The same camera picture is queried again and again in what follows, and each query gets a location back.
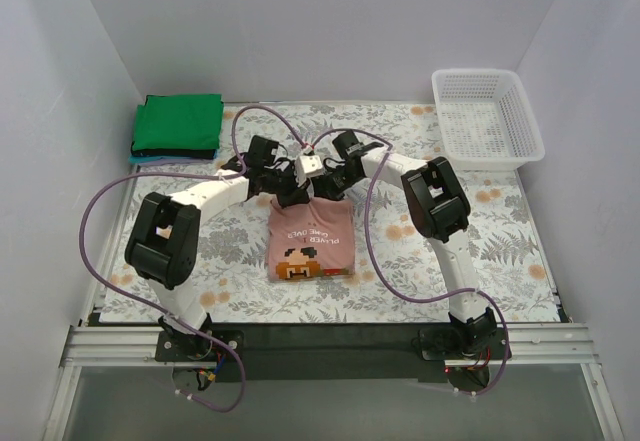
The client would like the pink t shirt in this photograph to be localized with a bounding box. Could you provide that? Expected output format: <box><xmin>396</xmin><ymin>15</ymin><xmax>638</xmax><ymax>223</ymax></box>
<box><xmin>266</xmin><ymin>197</ymin><xmax>355</xmax><ymax>282</ymax></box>

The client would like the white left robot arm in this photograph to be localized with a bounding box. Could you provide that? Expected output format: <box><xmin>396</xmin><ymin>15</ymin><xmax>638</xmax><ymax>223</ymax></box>
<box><xmin>125</xmin><ymin>136</ymin><xmax>322</xmax><ymax>361</ymax></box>

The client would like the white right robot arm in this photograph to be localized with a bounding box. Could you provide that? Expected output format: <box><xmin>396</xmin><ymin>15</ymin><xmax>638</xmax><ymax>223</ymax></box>
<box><xmin>314</xmin><ymin>128</ymin><xmax>498</xmax><ymax>359</ymax></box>

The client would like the dark folded t shirt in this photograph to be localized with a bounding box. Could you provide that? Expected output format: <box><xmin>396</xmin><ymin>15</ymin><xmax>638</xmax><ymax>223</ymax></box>
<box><xmin>130</xmin><ymin>145</ymin><xmax>217</xmax><ymax>160</ymax></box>

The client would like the floral patterned table mat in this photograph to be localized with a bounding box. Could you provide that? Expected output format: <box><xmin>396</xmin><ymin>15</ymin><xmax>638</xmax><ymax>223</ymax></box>
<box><xmin>98</xmin><ymin>103</ymin><xmax>562</xmax><ymax>325</ymax></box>

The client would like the green folded t shirt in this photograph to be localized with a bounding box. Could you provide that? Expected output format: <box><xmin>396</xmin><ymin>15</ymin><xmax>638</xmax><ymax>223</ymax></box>
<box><xmin>132</xmin><ymin>94</ymin><xmax>224</xmax><ymax>152</ymax></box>

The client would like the white plastic basket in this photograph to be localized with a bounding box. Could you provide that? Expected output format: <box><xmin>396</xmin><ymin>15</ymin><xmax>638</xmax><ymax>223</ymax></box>
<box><xmin>431</xmin><ymin>69</ymin><xmax>545</xmax><ymax>171</ymax></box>

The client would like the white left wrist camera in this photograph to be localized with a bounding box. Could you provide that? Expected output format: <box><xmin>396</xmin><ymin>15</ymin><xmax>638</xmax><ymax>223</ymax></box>
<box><xmin>294</xmin><ymin>145</ymin><xmax>324</xmax><ymax>186</ymax></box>

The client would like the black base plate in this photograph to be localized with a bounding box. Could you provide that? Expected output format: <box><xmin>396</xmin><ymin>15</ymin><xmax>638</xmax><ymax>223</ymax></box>
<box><xmin>154</xmin><ymin>320</ymin><xmax>514</xmax><ymax>385</ymax></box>

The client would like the aluminium frame rail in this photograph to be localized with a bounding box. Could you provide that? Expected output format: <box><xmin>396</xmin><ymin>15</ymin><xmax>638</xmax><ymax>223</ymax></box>
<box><xmin>44</xmin><ymin>323</ymin><xmax>623</xmax><ymax>440</ymax></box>

